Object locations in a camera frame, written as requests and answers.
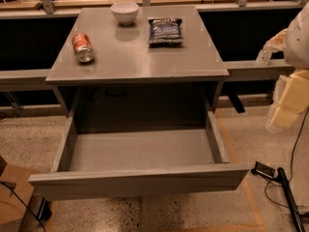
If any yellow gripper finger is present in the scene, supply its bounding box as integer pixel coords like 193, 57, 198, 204
278, 70, 309, 114
266, 104, 299, 133

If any blue chip bag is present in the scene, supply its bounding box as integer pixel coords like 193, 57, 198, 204
148, 18, 184, 44

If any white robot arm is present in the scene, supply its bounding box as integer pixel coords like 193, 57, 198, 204
264, 3, 309, 133

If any grey drawer cabinet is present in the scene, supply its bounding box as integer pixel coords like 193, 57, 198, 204
46, 6, 228, 132

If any open grey top drawer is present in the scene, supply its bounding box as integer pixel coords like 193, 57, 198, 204
29, 116, 248, 201

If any clear sanitizer bottle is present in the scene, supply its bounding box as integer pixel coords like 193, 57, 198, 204
256, 48, 272, 66

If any black floor stand bar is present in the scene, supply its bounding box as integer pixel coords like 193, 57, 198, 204
251, 161, 305, 232

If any white ceramic bowl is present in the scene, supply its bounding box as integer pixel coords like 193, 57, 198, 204
110, 2, 139, 25

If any red soda can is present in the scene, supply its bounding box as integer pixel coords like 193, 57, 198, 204
71, 33, 94, 63

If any cardboard box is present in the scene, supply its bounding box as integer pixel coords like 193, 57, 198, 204
0, 156, 34, 232

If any black floor cable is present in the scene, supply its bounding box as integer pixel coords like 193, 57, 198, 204
264, 109, 309, 209

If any grey metal rail shelf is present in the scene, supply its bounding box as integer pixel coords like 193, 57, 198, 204
0, 59, 295, 92

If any black cable on box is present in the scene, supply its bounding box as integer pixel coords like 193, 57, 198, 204
0, 181, 46, 232

